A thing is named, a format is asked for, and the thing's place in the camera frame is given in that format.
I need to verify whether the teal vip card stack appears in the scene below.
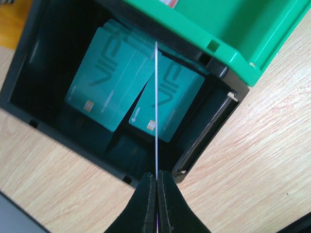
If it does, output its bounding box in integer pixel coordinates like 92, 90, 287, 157
129, 54, 205, 142
65, 19, 154, 132

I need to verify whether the black bin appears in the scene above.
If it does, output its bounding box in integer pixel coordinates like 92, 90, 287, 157
0, 0, 249, 186

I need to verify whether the green bin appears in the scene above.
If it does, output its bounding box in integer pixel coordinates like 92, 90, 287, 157
96, 0, 311, 87

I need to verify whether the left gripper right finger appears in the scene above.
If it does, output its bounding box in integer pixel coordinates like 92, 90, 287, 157
157, 170, 210, 233

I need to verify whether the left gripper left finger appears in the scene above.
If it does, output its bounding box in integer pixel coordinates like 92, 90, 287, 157
106, 172, 156, 233

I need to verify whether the yellow bin back left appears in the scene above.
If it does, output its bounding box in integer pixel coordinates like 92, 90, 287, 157
0, 0, 33, 50

